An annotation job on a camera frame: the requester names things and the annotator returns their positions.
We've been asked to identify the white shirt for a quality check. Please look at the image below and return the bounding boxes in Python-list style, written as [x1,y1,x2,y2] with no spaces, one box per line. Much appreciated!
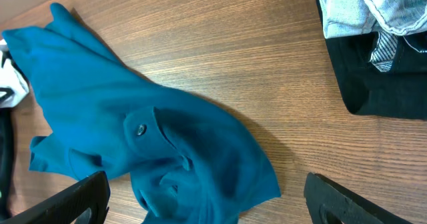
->
[1,39,29,109]

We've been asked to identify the folded black garment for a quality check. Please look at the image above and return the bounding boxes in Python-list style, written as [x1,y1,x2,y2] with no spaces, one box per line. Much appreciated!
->
[316,0,426,120]

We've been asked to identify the black garment left pile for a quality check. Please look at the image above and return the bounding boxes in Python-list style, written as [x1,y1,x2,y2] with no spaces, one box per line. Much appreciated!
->
[1,109,15,221]

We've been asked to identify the folded light blue jeans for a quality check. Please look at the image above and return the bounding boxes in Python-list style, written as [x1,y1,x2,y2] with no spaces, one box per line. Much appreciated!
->
[318,0,426,72]

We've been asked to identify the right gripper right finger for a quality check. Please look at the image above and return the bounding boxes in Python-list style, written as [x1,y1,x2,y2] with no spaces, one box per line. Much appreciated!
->
[304,173,411,224]

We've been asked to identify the blue polo shirt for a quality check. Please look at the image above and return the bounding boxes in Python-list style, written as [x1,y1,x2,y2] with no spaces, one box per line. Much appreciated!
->
[2,3,281,223]

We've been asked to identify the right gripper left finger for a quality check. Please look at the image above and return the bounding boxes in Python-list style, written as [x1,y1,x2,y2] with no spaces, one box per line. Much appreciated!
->
[1,171,110,224]

